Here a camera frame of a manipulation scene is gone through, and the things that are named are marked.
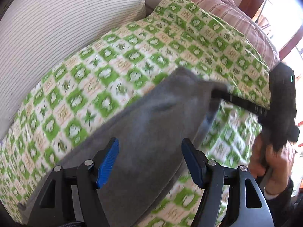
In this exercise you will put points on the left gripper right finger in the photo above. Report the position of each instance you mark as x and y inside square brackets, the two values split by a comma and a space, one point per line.
[231, 197]

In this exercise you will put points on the person's right hand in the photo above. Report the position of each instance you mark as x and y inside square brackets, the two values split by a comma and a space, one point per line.
[280, 162]

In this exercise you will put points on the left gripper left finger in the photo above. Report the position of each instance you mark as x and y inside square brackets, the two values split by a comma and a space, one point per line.
[69, 197]

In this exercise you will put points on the grey fleece pants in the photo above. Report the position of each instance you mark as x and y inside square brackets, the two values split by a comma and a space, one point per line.
[150, 132]

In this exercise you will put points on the white striped pillow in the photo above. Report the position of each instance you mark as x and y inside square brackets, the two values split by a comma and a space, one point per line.
[38, 34]

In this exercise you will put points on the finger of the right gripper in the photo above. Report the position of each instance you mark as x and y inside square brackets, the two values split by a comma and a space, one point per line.
[240, 102]

